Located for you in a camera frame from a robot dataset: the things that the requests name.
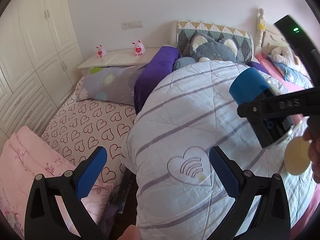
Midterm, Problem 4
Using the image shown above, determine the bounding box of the grey cat plush pillow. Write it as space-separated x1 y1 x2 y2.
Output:
173 34 244 70

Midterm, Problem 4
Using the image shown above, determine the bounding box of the cream wooden headboard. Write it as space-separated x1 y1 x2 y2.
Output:
254 8 289 55

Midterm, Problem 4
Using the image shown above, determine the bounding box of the white pink plush toy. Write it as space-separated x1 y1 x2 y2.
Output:
271 46 308 76

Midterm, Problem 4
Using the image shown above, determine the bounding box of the blue cartoon pillow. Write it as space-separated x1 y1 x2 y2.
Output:
274 63 313 89

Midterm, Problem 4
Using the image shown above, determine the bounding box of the white nightstand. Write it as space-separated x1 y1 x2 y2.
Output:
78 48 160 75

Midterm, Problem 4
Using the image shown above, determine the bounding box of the grey floral pillow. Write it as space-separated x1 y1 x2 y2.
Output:
76 64 146 105

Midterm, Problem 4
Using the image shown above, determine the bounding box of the large pink bunny toy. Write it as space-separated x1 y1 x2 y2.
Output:
132 40 145 56

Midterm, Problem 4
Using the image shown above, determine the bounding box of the folded pink quilt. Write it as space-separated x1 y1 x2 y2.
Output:
1 126 115 239

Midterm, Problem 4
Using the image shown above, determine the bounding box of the purple blanket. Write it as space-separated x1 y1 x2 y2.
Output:
134 46 180 114

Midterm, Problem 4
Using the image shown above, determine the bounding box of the heart pattern bed sheet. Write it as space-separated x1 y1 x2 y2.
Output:
41 81 136 189

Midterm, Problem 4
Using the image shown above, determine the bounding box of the striped white quilt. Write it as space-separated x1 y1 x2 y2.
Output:
121 61 319 239

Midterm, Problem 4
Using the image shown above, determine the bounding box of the blue black CoolTowel can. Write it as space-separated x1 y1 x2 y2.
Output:
229 68 293 148

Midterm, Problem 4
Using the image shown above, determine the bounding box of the small pink bunny toy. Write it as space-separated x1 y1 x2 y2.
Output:
97 45 107 58

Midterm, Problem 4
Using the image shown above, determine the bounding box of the triangle pattern headboard cushion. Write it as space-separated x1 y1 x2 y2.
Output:
171 21 254 64

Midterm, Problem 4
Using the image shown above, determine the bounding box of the cream white wardrobe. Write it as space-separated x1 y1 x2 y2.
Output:
1 0 84 143

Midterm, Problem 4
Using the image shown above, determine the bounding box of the wall switch panel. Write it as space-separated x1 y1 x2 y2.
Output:
121 21 144 30

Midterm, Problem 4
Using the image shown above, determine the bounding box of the person's right hand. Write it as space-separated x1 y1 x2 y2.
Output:
303 127 320 184

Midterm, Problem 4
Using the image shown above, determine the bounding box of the person's left hand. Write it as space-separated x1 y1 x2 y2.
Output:
118 225 142 240

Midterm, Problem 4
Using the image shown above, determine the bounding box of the pink green labelled can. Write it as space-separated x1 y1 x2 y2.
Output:
266 77 303 126

